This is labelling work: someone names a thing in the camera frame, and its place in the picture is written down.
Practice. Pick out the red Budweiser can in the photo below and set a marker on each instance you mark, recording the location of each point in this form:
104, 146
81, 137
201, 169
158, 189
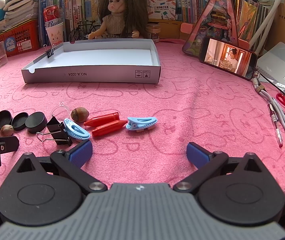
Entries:
51, 16

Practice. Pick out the black round lid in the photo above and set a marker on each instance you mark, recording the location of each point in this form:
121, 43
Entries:
18, 122
5, 118

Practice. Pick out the white paper cup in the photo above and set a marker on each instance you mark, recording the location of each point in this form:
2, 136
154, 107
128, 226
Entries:
55, 34

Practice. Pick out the black round tin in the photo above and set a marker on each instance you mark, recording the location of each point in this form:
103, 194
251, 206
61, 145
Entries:
36, 122

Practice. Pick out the black smartphone playing video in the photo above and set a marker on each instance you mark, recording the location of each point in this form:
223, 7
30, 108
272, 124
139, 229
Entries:
227, 57

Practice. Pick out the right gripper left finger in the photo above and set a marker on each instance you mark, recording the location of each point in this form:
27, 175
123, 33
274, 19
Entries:
69, 164

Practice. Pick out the small pink jar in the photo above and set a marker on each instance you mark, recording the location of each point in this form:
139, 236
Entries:
153, 31

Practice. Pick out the clear plastic dome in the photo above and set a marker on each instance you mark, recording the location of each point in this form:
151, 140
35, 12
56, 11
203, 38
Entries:
61, 112

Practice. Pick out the white cardboard tray box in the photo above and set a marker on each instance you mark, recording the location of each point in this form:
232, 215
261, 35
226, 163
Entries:
123, 60

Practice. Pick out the small brown hazelnut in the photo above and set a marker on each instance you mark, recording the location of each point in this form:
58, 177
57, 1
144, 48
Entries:
6, 131

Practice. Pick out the stack of books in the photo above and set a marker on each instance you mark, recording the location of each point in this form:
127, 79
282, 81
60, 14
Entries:
19, 11

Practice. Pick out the red plastic basket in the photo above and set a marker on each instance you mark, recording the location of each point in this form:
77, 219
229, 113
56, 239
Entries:
21, 39

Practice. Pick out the large black binder clip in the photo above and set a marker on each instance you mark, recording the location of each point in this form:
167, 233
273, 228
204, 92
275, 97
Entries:
56, 132

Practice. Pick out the blue hair clip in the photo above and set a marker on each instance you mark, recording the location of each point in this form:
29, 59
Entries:
140, 124
75, 131

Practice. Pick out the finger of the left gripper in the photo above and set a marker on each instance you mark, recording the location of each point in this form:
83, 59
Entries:
9, 144

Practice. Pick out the pink triangular dollhouse box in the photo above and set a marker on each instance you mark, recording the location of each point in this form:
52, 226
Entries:
217, 21

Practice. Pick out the red scissors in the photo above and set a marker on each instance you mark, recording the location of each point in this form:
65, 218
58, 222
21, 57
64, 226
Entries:
280, 97

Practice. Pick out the miniature black bicycle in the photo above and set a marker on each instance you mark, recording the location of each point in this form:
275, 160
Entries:
82, 31

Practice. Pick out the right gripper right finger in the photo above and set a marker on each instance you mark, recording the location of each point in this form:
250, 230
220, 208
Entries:
208, 164

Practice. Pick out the clear plastic folder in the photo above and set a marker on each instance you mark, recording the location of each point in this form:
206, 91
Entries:
272, 65

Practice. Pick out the pink bath towel mat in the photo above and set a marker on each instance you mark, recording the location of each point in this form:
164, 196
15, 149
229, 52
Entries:
192, 102

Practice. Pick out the binder clip on tray edge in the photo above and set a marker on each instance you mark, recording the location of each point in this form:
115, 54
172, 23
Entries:
49, 50

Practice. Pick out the brown haired doll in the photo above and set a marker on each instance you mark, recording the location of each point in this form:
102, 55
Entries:
121, 19

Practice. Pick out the white pipe stand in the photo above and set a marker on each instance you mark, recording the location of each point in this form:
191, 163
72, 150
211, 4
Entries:
264, 28

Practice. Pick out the label sticker box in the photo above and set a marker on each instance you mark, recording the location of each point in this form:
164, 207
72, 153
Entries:
161, 9

